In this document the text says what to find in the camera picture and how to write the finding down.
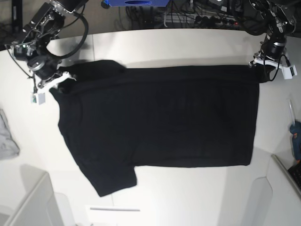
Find blue glue gun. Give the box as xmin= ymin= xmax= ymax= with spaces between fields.
xmin=287 ymin=99 xmax=301 ymax=163

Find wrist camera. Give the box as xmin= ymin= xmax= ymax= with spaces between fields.
xmin=31 ymin=93 xmax=46 ymax=105
xmin=281 ymin=65 xmax=298 ymax=80

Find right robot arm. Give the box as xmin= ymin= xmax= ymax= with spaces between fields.
xmin=6 ymin=0 xmax=89 ymax=94

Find black power strip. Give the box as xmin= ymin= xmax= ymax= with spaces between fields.
xmin=194 ymin=16 xmax=238 ymax=26

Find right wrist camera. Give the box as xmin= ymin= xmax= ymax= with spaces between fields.
xmin=31 ymin=93 xmax=46 ymax=105

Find black T-shirt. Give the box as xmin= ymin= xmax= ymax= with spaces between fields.
xmin=50 ymin=60 xmax=261 ymax=197

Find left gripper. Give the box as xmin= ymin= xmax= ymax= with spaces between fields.
xmin=248 ymin=34 xmax=291 ymax=83

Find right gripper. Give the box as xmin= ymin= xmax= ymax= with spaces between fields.
xmin=27 ymin=56 xmax=77 ymax=92

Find grey cloth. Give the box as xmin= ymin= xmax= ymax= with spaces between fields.
xmin=0 ymin=109 xmax=20 ymax=160

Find black keyboard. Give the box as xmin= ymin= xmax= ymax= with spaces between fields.
xmin=288 ymin=163 xmax=301 ymax=188

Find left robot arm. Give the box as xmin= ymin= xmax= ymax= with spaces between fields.
xmin=249 ymin=0 xmax=297 ymax=83

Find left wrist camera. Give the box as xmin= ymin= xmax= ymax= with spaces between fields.
xmin=281 ymin=65 xmax=298 ymax=80

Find blue box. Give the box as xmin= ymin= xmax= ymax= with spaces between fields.
xmin=104 ymin=0 xmax=169 ymax=7

